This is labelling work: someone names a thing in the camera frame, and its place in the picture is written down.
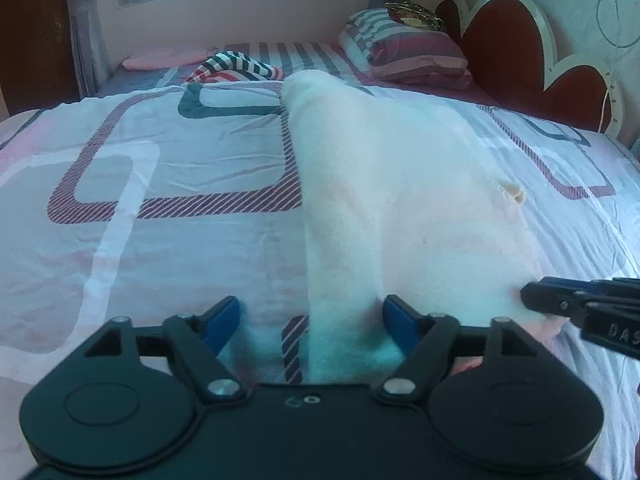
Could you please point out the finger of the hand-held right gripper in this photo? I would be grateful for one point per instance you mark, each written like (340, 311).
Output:
(547, 297)

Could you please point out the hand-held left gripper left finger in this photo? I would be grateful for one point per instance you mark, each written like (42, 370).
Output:
(220, 322)

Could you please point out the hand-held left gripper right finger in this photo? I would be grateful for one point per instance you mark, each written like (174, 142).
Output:
(401, 324)

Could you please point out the cream soft garment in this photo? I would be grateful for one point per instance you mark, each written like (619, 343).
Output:
(400, 200)

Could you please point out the pink white patterned blanket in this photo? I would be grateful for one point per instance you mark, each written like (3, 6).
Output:
(190, 240)

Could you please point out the red white scalloped headboard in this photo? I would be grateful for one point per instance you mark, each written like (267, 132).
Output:
(505, 55)

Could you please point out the red navy striped garment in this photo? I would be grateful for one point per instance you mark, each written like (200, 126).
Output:
(235, 67)

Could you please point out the maroon striped pillow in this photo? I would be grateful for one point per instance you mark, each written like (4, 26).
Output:
(420, 57)

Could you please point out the pink flat pillow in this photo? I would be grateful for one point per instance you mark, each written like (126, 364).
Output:
(160, 59)

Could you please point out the striped bed sheet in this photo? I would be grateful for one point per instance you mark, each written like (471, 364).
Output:
(305, 55)

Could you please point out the grey white striped pillow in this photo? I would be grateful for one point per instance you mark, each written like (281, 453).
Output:
(367, 30)

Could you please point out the gold patterned cushion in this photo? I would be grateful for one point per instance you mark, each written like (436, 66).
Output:
(415, 15)

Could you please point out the brown wooden door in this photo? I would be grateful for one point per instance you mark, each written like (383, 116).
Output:
(30, 35)

